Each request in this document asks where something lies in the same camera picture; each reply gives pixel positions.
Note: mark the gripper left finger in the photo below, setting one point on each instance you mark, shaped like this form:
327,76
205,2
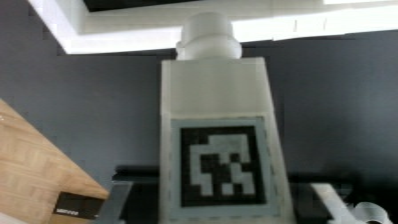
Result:
109,216

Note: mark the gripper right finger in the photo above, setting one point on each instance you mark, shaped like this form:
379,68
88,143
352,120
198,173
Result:
335,205

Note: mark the white table leg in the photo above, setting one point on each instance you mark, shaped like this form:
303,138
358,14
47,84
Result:
223,174

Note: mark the black label tag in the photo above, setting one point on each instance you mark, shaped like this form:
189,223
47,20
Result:
79,206

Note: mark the wooden board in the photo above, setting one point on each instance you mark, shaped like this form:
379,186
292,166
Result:
38,175

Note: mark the white U-shaped obstacle fence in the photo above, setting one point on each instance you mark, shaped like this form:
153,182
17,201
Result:
143,28

